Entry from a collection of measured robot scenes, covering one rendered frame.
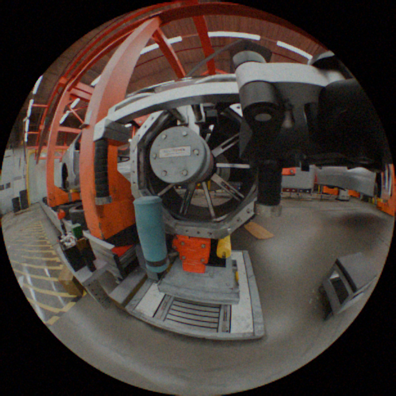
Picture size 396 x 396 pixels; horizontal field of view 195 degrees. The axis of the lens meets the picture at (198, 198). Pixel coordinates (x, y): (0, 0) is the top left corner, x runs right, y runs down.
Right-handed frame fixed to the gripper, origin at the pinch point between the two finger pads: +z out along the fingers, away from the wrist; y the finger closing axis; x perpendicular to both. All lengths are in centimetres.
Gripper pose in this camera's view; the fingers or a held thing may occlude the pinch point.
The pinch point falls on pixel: (270, 156)
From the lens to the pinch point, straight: 18.1
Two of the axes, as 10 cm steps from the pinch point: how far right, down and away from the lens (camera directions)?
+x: -0.1, -9.8, -1.8
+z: 2.0, -1.8, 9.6
